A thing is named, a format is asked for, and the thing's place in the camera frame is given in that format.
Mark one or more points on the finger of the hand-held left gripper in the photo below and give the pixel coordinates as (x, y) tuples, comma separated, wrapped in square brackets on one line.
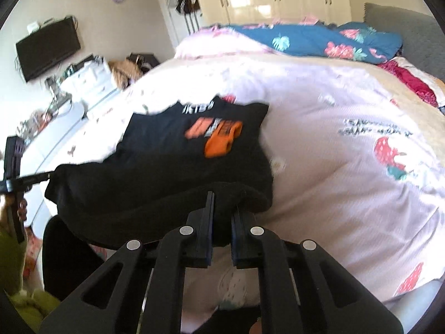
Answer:
[(38, 176)]

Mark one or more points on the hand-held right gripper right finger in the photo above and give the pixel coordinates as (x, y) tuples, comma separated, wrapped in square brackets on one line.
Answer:
[(236, 240)]

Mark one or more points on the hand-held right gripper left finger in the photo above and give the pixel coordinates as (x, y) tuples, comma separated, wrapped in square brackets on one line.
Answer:
[(208, 236)]

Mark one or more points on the black long-sleeve shirt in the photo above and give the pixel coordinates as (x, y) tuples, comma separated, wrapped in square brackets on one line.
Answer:
[(156, 167)]

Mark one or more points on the person's left hand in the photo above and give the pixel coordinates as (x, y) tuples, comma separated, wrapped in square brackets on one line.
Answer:
[(23, 210)]

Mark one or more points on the white curved desk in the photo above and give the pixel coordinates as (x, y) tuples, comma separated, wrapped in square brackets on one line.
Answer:
[(59, 125)]

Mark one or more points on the person's black pants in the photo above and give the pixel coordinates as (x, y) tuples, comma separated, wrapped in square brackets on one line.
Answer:
[(69, 257)]

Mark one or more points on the white dresser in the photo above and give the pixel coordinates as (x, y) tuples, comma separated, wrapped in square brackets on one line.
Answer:
[(94, 80)]

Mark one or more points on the black television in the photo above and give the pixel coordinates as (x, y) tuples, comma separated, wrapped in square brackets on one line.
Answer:
[(48, 48)]

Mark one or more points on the white router box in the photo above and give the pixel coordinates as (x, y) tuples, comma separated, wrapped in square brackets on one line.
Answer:
[(33, 26)]

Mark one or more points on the black bag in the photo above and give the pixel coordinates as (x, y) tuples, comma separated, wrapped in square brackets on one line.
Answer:
[(146, 61)]

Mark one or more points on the pink folded quilt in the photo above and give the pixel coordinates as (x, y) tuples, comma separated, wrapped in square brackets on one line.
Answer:
[(215, 45)]

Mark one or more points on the blue floral quilt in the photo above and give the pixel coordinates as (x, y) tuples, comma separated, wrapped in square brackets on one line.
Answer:
[(306, 40)]

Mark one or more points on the white door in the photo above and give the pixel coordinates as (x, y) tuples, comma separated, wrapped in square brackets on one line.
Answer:
[(208, 21)]

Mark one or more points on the red patterned pillow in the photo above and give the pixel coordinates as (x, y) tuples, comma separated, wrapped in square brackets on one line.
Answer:
[(410, 76)]

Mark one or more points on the grey padded headboard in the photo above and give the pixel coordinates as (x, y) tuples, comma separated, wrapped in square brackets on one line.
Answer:
[(406, 28)]

